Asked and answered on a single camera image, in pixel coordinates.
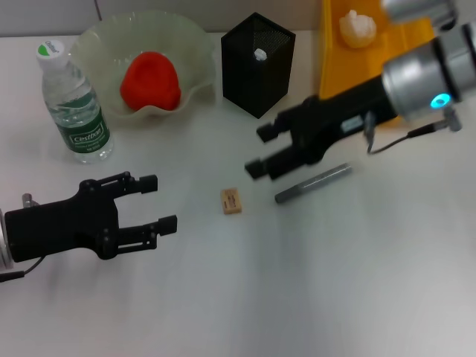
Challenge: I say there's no white paper ball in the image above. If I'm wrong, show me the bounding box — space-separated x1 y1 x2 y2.
338 10 376 49

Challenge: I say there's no clear water bottle green label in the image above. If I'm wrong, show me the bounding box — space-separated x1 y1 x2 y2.
36 39 114 165

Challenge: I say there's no grey glitter pen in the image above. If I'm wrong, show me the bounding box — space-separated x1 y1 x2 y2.
274 162 353 204

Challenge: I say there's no translucent wavy glass fruit plate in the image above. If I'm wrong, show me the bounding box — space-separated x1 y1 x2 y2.
69 10 216 120

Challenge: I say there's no black mesh pen holder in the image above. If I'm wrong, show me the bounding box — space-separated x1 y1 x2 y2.
220 11 297 120

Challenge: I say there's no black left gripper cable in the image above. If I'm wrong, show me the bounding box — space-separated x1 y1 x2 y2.
0 192 46 283

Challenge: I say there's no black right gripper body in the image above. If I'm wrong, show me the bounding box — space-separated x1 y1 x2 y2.
274 75 396 167

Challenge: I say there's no yellow plastic bin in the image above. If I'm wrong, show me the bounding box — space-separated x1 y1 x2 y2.
318 0 436 129

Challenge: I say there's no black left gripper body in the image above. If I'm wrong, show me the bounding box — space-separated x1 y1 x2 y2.
4 178 122 263

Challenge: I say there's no beige eraser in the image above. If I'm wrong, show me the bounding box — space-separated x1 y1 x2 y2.
219 188 243 216

